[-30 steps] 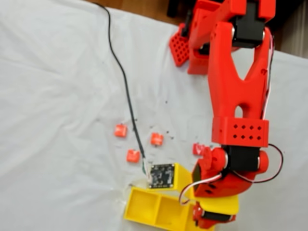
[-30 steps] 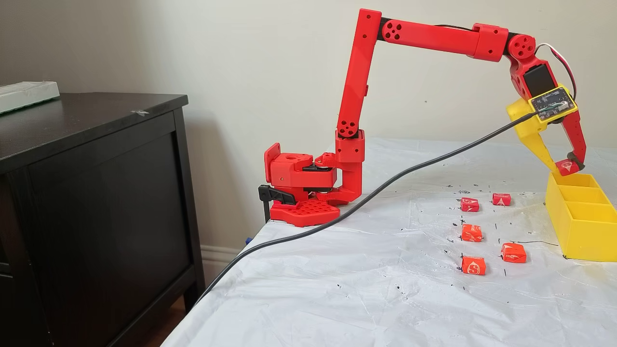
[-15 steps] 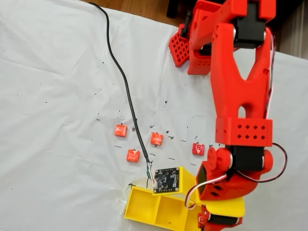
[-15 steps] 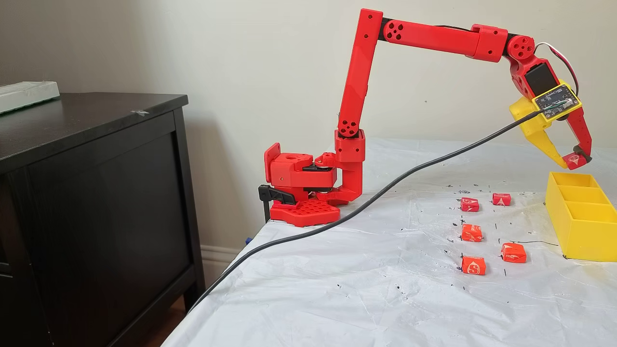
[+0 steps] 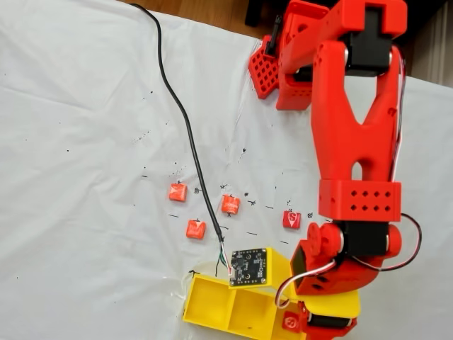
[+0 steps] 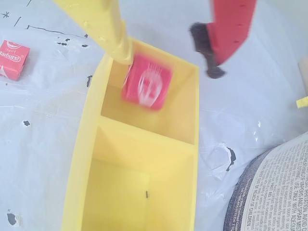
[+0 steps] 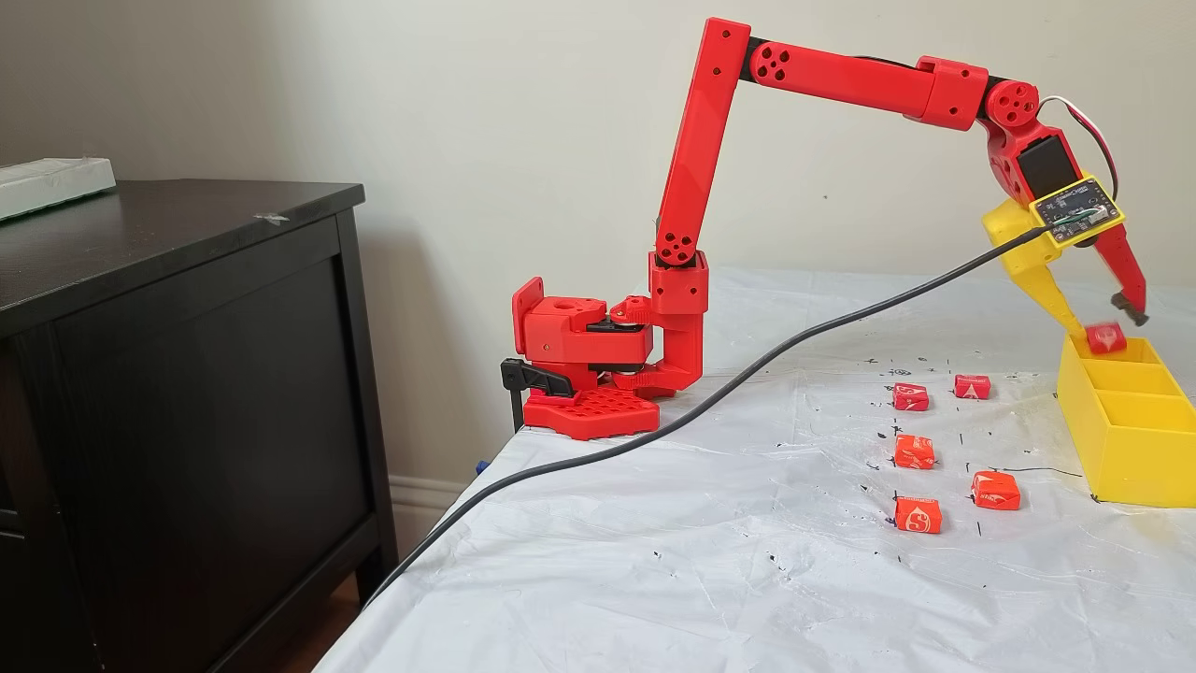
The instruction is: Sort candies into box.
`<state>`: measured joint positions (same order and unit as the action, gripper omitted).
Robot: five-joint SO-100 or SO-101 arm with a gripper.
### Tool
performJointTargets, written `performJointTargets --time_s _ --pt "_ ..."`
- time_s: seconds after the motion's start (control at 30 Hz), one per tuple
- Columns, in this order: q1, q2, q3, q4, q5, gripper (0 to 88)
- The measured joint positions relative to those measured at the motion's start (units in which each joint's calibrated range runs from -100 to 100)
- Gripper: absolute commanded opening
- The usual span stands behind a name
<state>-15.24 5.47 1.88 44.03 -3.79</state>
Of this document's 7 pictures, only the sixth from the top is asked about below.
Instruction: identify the yellow three-compartment box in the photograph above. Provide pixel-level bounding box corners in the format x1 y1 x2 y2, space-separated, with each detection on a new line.
60 38 200 231

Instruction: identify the small yellow plastic piece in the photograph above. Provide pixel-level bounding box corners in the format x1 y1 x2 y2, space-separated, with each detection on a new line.
295 95 308 109

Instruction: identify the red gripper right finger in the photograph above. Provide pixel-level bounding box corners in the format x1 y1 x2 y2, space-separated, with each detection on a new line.
188 0 257 79

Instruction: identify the red candy circled S print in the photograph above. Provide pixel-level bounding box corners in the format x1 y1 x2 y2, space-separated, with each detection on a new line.
120 54 174 113

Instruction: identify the spray can with printed label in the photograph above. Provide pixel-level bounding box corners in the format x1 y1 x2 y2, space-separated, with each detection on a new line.
222 132 308 231

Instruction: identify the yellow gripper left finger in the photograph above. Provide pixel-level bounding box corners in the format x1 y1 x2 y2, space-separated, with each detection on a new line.
51 0 133 65

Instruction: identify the white plastic table cover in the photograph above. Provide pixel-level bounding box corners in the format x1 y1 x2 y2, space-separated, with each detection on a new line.
0 0 308 231

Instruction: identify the red candy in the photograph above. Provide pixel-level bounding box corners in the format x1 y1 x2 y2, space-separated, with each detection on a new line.
0 39 31 82

